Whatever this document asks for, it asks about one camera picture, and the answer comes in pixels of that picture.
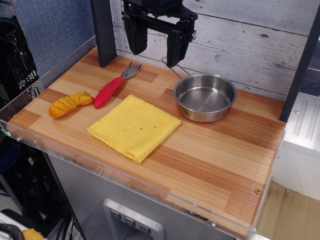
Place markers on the dark grey right post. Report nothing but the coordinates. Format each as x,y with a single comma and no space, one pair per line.
302,68

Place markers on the stainless steel cabinet front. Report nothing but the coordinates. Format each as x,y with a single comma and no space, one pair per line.
86,188

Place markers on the clear acrylic table guard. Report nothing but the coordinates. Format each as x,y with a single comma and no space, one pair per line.
219,171

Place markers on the white ribbed appliance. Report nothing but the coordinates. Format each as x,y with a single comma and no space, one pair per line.
297,165

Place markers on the dark grey post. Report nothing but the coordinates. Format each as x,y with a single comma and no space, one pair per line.
104,31
302,68

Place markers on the yellow folded napkin cloth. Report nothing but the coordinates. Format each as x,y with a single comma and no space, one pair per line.
134,128

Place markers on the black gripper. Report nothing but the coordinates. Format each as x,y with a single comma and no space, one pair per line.
165,16

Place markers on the dark grey left post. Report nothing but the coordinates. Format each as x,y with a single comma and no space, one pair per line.
104,31

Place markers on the orange plush toy bottom corner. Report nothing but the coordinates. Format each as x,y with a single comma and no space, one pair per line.
32,234

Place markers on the stainless steel pot with handle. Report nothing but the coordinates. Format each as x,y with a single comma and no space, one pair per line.
204,97

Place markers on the black crate with cables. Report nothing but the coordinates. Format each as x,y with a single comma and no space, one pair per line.
17,67

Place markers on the silver button panel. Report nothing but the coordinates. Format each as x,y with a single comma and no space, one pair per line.
127,224

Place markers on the red handled metal fork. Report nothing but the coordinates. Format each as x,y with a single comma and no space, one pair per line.
106,93

